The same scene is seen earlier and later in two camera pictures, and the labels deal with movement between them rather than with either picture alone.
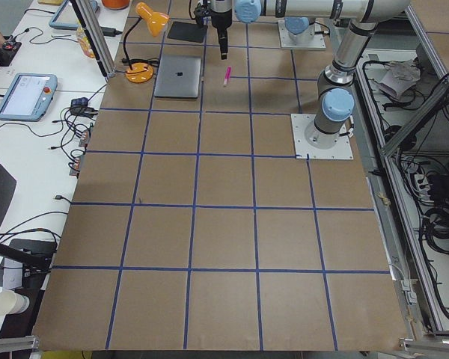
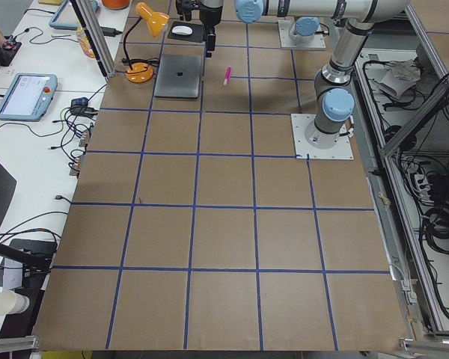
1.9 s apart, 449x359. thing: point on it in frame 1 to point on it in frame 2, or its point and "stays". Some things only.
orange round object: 115,4 stays
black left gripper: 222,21 to 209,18
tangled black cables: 77,123 stays
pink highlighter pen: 227,76 stays
